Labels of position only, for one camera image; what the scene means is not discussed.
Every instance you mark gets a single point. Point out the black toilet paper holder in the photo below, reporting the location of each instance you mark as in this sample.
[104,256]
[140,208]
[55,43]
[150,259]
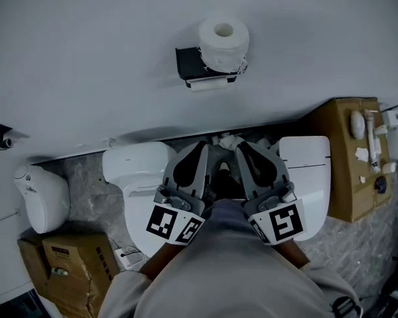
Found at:
[187,61]

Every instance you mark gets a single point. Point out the white pipe fittings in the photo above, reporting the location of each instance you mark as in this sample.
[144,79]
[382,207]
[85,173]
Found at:
[227,141]

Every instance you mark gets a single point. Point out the black round object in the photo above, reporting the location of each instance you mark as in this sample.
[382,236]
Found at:
[381,185]

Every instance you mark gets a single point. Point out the metal clip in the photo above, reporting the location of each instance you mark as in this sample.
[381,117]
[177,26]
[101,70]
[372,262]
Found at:
[59,271]

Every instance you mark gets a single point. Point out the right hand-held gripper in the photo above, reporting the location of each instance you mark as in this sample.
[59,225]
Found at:
[285,222]

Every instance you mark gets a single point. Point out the person's left forearm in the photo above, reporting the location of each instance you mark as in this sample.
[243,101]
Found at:
[160,260]

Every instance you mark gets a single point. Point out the crumpled white paper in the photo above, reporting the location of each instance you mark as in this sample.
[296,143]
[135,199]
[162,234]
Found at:
[362,154]

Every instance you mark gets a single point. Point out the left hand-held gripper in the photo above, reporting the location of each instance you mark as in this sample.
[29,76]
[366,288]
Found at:
[162,222]

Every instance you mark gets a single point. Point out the large flat cardboard box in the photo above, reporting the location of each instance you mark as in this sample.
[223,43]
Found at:
[338,164]

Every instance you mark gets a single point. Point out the white oval soap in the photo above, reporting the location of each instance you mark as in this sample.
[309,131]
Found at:
[357,124]

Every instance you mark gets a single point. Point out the white toilet with round tank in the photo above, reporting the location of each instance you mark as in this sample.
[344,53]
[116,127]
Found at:
[136,164]

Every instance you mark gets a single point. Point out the black wall bracket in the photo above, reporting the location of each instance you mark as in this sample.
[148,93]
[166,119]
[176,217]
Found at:
[1,136]

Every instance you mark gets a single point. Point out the large white toilet paper roll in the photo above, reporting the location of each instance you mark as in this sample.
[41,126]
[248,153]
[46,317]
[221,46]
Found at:
[224,50]

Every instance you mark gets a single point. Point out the person's right forearm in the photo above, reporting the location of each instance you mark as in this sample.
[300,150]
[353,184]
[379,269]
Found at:
[292,253]

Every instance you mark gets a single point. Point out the small white paper scrap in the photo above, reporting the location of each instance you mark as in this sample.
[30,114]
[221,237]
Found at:
[362,179]

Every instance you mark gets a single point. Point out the small white cylinder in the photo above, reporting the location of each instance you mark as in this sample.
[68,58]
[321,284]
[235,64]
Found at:
[389,168]

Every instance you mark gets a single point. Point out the long white tube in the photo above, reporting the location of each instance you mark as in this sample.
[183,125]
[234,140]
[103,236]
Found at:
[371,144]

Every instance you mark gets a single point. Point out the person's grey sweater torso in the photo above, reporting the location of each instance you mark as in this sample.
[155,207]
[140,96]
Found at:
[229,270]

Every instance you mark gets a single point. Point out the printed brown cardboard box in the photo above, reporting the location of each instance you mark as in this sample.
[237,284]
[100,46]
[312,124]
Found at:
[79,277]

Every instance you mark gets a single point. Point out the plain brown cardboard box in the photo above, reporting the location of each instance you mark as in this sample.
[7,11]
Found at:
[30,260]

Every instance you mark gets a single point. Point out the small white urinal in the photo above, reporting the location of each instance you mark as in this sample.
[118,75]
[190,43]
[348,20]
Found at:
[43,200]

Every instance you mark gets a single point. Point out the thin old toilet paper roll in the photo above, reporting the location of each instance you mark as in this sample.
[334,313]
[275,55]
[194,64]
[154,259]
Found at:
[207,85]

